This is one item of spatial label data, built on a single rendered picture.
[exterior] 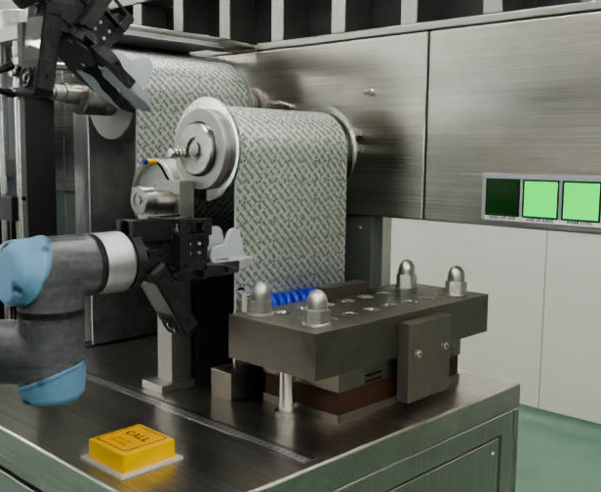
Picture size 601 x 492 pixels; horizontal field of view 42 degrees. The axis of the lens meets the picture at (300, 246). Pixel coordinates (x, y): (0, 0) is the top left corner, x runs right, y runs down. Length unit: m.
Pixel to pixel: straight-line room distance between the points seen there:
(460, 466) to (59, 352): 0.58
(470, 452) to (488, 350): 2.84
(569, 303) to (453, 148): 2.57
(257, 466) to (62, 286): 0.29
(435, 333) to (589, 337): 2.66
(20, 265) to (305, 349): 0.34
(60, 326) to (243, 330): 0.25
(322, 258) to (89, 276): 0.44
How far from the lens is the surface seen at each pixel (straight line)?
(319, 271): 1.23
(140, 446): 0.90
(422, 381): 1.11
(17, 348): 0.94
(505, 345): 3.95
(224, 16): 1.64
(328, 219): 1.23
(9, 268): 0.90
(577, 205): 1.14
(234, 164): 1.09
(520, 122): 1.19
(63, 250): 0.92
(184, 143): 1.14
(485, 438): 1.20
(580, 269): 3.72
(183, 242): 1.00
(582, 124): 1.14
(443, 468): 1.13
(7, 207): 1.36
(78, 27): 1.03
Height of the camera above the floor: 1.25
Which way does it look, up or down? 7 degrees down
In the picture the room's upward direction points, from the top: 1 degrees clockwise
